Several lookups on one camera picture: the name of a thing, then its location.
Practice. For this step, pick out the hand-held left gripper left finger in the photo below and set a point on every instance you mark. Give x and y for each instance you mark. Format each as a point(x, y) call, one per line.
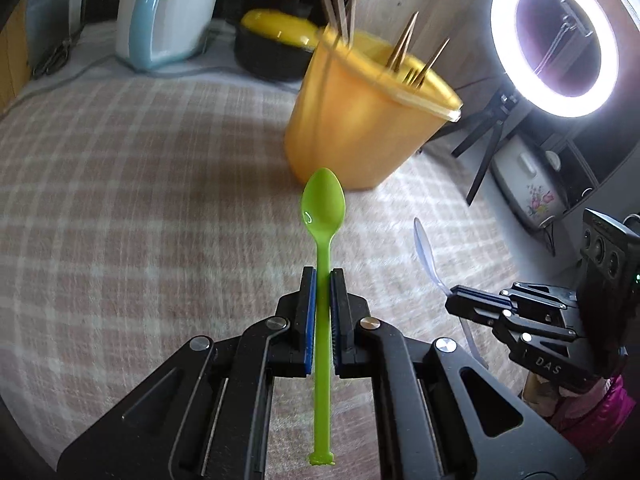
point(311, 320)

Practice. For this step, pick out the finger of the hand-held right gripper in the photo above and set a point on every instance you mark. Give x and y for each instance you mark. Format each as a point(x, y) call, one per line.
point(480, 305)
point(545, 355)

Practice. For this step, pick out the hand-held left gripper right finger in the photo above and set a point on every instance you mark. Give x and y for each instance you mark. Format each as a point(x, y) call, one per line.
point(336, 320)

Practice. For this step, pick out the white plastic spoon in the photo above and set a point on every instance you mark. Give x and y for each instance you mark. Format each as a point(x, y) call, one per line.
point(424, 250)

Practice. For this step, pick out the green plastic spoon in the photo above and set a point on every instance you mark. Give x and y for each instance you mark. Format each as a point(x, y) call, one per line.
point(322, 205)

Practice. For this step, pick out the yellow plastic utensil container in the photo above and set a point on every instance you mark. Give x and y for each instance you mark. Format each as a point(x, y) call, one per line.
point(360, 125)

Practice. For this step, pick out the utensils standing in cup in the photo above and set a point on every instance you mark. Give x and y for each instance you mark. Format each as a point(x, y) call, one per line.
point(450, 10)

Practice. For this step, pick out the white floral rice cooker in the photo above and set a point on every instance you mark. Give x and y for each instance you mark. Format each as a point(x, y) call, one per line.
point(530, 195)

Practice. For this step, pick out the black tripod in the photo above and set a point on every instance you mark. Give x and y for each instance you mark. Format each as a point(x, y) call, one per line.
point(487, 155)

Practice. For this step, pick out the phone holder clamp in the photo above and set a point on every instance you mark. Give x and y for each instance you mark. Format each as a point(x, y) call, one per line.
point(570, 15)

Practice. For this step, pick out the black pot with yellow lid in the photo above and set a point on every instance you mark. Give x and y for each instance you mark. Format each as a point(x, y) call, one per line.
point(270, 50)

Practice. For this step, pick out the white and blue electric kettle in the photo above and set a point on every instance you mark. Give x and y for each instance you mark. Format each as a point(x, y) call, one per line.
point(160, 25)

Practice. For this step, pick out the brown wooden cabinet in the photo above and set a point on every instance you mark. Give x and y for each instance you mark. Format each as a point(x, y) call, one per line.
point(12, 60)

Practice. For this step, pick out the grey cutting board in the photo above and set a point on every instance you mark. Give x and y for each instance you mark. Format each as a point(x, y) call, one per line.
point(50, 5)

